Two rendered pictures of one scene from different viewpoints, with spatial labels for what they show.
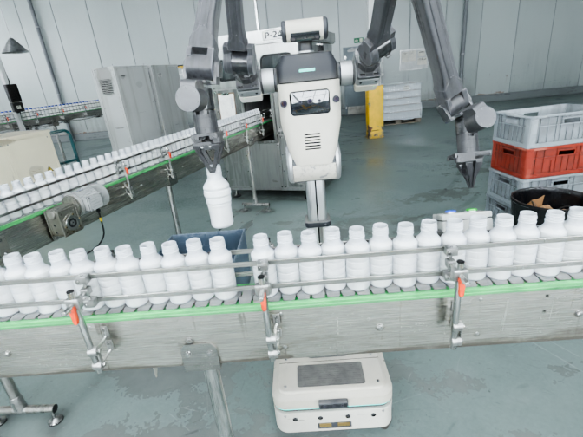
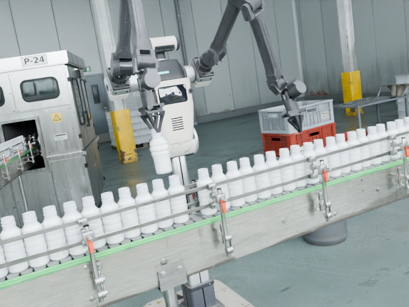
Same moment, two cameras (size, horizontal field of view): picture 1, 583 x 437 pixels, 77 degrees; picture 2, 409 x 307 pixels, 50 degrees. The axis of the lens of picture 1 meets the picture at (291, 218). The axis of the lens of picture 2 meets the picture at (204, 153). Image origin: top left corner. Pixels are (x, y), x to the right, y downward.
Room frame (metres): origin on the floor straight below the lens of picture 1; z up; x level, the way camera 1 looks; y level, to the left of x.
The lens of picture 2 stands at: (-0.52, 0.78, 1.48)
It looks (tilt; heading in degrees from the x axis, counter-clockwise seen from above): 10 degrees down; 332
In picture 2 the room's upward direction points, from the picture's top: 9 degrees counter-clockwise
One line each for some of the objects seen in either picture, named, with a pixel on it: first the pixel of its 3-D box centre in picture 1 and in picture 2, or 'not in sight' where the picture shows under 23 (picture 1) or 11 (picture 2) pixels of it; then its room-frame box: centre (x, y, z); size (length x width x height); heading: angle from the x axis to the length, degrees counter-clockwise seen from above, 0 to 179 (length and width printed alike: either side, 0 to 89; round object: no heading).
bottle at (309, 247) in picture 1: (310, 261); (234, 183); (0.82, -0.04, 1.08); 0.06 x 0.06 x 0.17
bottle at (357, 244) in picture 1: (357, 257); (261, 176); (0.82, -0.16, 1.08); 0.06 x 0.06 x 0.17
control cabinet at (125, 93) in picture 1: (133, 123); not in sight; (6.69, 2.59, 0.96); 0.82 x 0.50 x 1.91; 159
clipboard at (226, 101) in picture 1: (226, 106); not in sight; (4.76, 0.66, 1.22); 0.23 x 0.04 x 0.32; 69
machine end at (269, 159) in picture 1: (280, 114); (39, 142); (5.34, 0.00, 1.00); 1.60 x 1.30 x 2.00; 159
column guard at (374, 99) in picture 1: (374, 111); (123, 135); (8.34, -2.07, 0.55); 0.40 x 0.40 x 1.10; 87
